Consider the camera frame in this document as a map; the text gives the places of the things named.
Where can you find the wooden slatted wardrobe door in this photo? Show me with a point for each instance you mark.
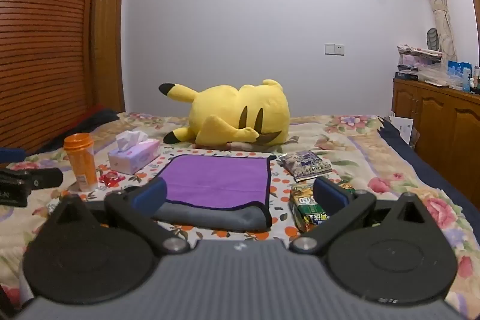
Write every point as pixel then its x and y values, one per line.
pixel 46 81

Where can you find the green snack bag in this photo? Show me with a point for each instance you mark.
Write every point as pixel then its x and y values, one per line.
pixel 313 203

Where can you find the purple snack packet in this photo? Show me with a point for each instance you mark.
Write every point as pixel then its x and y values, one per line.
pixel 305 165

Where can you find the orange print white cloth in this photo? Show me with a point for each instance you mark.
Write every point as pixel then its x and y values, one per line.
pixel 345 173

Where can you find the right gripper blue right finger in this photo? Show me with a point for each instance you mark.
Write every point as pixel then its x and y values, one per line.
pixel 346 211

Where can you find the yellow Pikachu plush toy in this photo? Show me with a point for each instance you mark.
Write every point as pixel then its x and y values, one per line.
pixel 252 114

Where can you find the blue and white box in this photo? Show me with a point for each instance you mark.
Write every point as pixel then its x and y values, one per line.
pixel 460 72

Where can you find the grey hand fan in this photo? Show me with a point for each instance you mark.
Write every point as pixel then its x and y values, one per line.
pixel 432 39

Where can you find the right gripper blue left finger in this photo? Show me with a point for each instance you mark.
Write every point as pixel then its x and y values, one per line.
pixel 134 210

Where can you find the wooden sideboard cabinet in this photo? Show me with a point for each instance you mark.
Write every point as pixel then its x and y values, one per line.
pixel 448 124

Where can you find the lilac tissue box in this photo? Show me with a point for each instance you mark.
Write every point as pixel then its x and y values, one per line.
pixel 133 151

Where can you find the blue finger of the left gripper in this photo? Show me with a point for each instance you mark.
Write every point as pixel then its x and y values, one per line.
pixel 12 155

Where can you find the purple and grey towel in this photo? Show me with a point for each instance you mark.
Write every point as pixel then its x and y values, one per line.
pixel 218 192

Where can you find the red candy wrapper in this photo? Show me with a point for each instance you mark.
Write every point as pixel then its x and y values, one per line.
pixel 110 178

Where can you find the white wall switch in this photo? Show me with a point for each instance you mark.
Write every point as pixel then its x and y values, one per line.
pixel 334 49

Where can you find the stack of magazines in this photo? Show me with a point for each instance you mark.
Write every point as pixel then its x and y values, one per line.
pixel 413 58

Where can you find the wooden room door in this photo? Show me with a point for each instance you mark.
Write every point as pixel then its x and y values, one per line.
pixel 105 42

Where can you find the floral bed sheet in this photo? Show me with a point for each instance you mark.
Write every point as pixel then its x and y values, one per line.
pixel 388 166

